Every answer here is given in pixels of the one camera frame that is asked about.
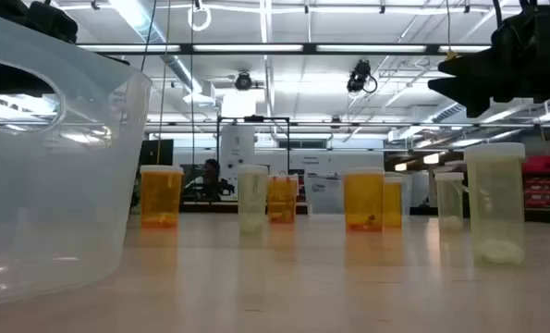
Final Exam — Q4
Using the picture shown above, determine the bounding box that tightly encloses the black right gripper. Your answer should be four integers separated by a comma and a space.
427, 45, 550, 118

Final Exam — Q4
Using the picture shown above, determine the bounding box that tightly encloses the small clear pill bottle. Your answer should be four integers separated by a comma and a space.
236, 165, 270, 235
462, 142, 527, 266
434, 171, 466, 232

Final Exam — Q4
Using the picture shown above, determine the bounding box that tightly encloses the small orange pill bottle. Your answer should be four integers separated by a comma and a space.
383, 175, 404, 229

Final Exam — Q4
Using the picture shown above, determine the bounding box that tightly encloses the large clear plastic bin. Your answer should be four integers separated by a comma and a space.
0, 9, 153, 309

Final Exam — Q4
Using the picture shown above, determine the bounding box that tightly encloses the red storage bin shelf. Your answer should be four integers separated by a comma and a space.
522, 154, 550, 210

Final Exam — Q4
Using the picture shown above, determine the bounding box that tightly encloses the black monitor panel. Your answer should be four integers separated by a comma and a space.
138, 138, 175, 168

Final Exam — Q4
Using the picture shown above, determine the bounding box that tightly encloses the black overhead light bar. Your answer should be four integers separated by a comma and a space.
77, 43, 493, 56

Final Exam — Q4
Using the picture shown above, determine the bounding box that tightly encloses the person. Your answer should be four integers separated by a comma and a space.
202, 158, 224, 201

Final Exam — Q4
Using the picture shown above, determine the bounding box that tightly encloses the white poster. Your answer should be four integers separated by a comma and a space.
219, 124, 256, 186

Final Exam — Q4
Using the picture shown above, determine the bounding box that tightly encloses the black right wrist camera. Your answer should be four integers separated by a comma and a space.
490, 13, 532, 50

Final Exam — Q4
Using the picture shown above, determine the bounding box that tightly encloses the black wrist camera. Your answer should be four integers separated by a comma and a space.
24, 1, 79, 45
490, 13, 532, 50

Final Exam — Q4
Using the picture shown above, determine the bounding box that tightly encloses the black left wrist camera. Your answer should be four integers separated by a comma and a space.
24, 1, 79, 45

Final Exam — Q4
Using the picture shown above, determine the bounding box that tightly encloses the black camera with cable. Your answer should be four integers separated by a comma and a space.
346, 58, 379, 94

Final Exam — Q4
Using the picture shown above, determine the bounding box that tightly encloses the silver ceiling duct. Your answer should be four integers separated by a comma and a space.
109, 0, 206, 96

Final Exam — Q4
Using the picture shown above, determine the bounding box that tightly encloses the black hanging cable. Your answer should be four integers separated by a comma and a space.
189, 0, 195, 166
140, 0, 158, 73

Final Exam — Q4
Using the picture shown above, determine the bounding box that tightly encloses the black background workstation frame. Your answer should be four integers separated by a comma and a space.
216, 115, 291, 204

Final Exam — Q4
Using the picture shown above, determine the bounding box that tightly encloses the round black rig camera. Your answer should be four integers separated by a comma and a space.
234, 70, 254, 92

